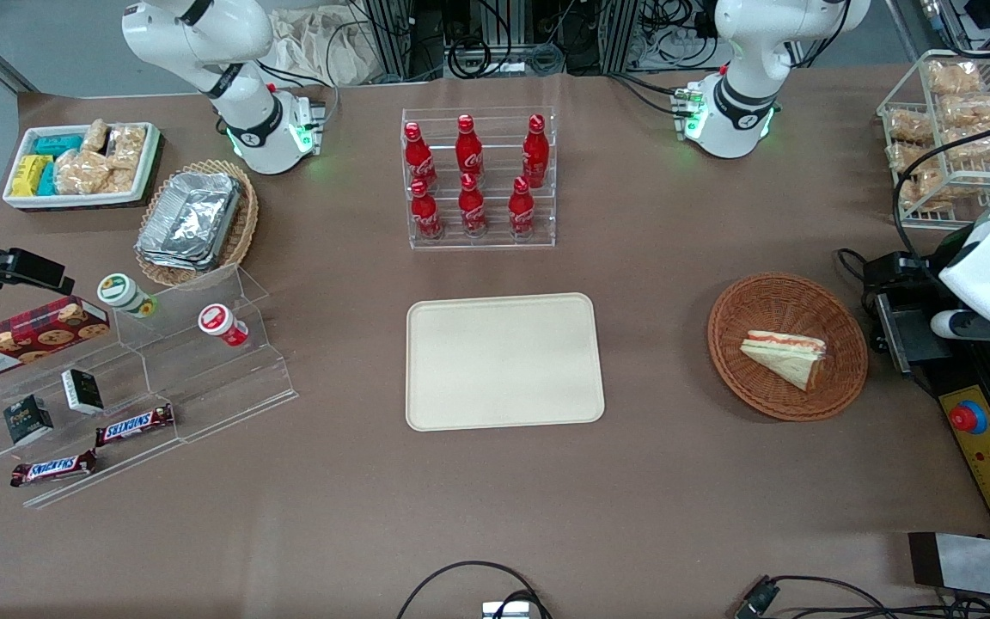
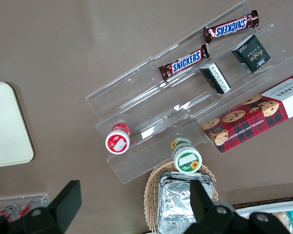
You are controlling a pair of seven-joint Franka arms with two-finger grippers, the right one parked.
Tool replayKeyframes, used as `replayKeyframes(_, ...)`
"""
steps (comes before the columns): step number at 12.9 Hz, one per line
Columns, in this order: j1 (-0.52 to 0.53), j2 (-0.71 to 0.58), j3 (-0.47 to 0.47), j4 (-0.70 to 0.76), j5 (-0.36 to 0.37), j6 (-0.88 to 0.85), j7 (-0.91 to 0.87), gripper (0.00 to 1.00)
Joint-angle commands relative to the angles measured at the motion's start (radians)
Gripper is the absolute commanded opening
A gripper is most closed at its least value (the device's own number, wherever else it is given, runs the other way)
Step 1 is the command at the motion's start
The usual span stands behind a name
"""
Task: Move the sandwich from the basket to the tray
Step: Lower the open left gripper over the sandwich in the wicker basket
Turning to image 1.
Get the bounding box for light oval wicker basket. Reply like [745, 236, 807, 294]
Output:
[134, 159, 260, 289]

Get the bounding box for small black box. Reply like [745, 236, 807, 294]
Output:
[3, 395, 56, 447]
[61, 369, 107, 416]

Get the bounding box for red tartan cookie box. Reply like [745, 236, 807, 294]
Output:
[0, 296, 111, 384]

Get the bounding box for red cola bottle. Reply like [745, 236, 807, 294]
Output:
[410, 178, 444, 241]
[455, 114, 485, 178]
[522, 114, 551, 189]
[508, 176, 537, 240]
[404, 121, 439, 187]
[458, 173, 489, 238]

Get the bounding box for black looped cable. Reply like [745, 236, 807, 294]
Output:
[395, 561, 553, 619]

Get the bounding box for stacked aluminium foil containers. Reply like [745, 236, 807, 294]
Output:
[135, 171, 245, 273]

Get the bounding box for red lid yogurt cup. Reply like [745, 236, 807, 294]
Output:
[198, 303, 250, 348]

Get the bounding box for clear acrylic step display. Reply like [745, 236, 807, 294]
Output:
[0, 265, 299, 510]

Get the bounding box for beige cloth bag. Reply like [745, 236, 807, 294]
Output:
[270, 7, 377, 87]

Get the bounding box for white wire rack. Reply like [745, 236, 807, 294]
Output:
[877, 50, 990, 231]

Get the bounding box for triangular sandwich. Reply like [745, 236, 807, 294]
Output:
[739, 330, 828, 393]

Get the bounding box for bagged pastry snack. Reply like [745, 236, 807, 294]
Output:
[887, 108, 935, 144]
[939, 93, 990, 130]
[898, 170, 948, 212]
[926, 60, 984, 96]
[887, 142, 934, 174]
[941, 126, 990, 162]

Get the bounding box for clear acrylic bottle rack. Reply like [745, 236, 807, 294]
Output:
[400, 107, 558, 251]

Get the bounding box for yellow snack packet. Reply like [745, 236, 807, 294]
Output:
[10, 155, 52, 198]

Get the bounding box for black machine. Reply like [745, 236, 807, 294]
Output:
[863, 248, 990, 542]

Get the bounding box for brown wicker basket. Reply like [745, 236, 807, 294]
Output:
[707, 273, 870, 422]

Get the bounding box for black power cable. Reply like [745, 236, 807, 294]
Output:
[834, 248, 884, 303]

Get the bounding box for white rectangular snack bin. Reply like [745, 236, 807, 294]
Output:
[3, 122, 162, 211]

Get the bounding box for beige plastic tray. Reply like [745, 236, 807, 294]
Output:
[406, 292, 606, 432]

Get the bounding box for black cable connector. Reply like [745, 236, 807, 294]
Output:
[734, 578, 781, 619]

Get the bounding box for grey metal plate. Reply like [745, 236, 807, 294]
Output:
[907, 531, 990, 603]

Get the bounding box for red emergency stop button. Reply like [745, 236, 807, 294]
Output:
[950, 401, 988, 436]

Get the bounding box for snickers chocolate bar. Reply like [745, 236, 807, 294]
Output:
[10, 450, 99, 489]
[95, 404, 176, 448]

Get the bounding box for green lid yogurt cup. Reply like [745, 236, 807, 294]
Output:
[97, 273, 159, 320]

